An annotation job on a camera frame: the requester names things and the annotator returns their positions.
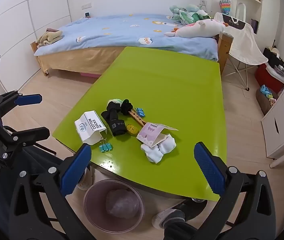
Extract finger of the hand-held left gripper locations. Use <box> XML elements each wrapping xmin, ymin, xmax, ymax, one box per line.
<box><xmin>0</xmin><ymin>91</ymin><xmax>43</xmax><ymax>123</ymax></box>
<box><xmin>0</xmin><ymin>122</ymin><xmax>50</xmax><ymax>167</ymax></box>

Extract black paper bag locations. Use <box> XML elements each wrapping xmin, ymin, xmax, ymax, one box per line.
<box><xmin>221</xmin><ymin>14</ymin><xmax>247</xmax><ymax>29</ymax></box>

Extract crumpled clear plastic bag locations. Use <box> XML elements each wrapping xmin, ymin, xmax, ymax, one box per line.
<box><xmin>106</xmin><ymin>189</ymin><xmax>141</xmax><ymax>218</ymax></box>

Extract pink translucent waste bin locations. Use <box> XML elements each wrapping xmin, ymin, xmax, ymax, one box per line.
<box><xmin>83</xmin><ymin>179</ymin><xmax>145</xmax><ymax>233</ymax></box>

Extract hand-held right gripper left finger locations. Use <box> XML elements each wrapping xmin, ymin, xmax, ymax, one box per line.
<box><xmin>8</xmin><ymin>143</ymin><xmax>92</xmax><ymax>240</ymax></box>

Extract black tote bag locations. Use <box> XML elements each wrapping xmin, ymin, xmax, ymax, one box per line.
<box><xmin>263</xmin><ymin>47</ymin><xmax>284</xmax><ymax>78</ymax></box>

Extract person's right leg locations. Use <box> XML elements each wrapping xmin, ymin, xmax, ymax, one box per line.
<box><xmin>163</xmin><ymin>200</ymin><xmax>222</xmax><ymax>240</ymax></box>

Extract bed with blue sheet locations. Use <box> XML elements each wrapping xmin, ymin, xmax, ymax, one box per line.
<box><xmin>30</xmin><ymin>32</ymin><xmax>234</xmax><ymax>78</ymax></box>

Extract brown basket with toys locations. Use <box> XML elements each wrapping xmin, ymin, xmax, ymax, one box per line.
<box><xmin>256</xmin><ymin>85</ymin><xmax>280</xmax><ymax>115</ymax></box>

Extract white socks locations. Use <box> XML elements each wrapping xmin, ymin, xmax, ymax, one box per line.
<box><xmin>140</xmin><ymin>133</ymin><xmax>177</xmax><ymax>163</ymax></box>

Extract white pink plush toy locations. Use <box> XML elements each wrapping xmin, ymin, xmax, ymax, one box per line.
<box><xmin>164</xmin><ymin>19</ymin><xmax>229</xmax><ymax>39</ymax></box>

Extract white wardrobe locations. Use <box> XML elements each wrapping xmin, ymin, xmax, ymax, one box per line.
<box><xmin>0</xmin><ymin>0</ymin><xmax>72</xmax><ymax>93</ymax></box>

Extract white sock box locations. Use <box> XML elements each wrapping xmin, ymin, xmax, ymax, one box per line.
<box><xmin>74</xmin><ymin>110</ymin><xmax>107</xmax><ymax>146</ymax></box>

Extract white left shoe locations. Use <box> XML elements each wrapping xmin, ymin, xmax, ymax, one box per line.
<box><xmin>77</xmin><ymin>166</ymin><xmax>93</xmax><ymax>191</ymax></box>

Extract bed with blue blanket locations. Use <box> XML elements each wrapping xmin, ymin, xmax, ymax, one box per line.
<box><xmin>33</xmin><ymin>14</ymin><xmax>219</xmax><ymax>62</ymax></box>

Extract pink sock card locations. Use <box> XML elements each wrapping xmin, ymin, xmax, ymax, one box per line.
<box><xmin>136</xmin><ymin>122</ymin><xmax>179</xmax><ymax>147</ymax></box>

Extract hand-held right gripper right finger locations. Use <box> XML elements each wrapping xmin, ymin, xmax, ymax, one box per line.
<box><xmin>194</xmin><ymin>142</ymin><xmax>277</xmax><ymax>240</ymax></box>

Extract white folding chair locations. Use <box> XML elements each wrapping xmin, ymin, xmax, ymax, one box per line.
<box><xmin>217</xmin><ymin>12</ymin><xmax>269</xmax><ymax>90</ymax></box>

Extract wooden clothespin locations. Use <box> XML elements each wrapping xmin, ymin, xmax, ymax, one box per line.
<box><xmin>128</xmin><ymin>109</ymin><xmax>147</xmax><ymax>127</ymax></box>

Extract beige bed sheet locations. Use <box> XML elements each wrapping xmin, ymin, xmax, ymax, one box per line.
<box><xmin>37</xmin><ymin>46</ymin><xmax>123</xmax><ymax>75</ymax></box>

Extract white shoe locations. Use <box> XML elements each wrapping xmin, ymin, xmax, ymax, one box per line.
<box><xmin>152</xmin><ymin>209</ymin><xmax>186</xmax><ymax>229</ymax></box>
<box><xmin>77</xmin><ymin>166</ymin><xmax>93</xmax><ymax>191</ymax></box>

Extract red storage box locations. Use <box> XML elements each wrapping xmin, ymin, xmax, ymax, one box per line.
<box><xmin>254</xmin><ymin>64</ymin><xmax>284</xmax><ymax>94</ymax></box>

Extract folded beige towels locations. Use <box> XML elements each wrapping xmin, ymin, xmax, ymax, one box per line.
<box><xmin>36</xmin><ymin>29</ymin><xmax>63</xmax><ymax>47</ymax></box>

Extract white right shoe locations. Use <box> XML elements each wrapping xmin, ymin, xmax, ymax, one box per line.
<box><xmin>152</xmin><ymin>209</ymin><xmax>186</xmax><ymax>229</ymax></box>

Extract green plush toys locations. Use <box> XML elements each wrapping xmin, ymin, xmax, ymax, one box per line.
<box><xmin>169</xmin><ymin>4</ymin><xmax>209</xmax><ymax>25</ymax></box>

